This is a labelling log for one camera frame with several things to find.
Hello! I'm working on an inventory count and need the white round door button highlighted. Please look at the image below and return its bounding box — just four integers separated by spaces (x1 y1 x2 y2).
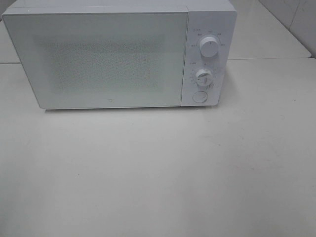
193 91 207 103

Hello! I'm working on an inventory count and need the white timer knob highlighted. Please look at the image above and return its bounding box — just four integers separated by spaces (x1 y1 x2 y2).
195 68 214 87

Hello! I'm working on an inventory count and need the white microwave door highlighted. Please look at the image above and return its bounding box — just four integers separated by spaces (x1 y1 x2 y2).
4 12 187 109

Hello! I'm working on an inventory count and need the white upper power knob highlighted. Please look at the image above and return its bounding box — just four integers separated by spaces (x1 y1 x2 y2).
199 36 219 58

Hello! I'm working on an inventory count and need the white microwave oven body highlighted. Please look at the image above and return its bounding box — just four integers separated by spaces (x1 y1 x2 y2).
2 0 237 108

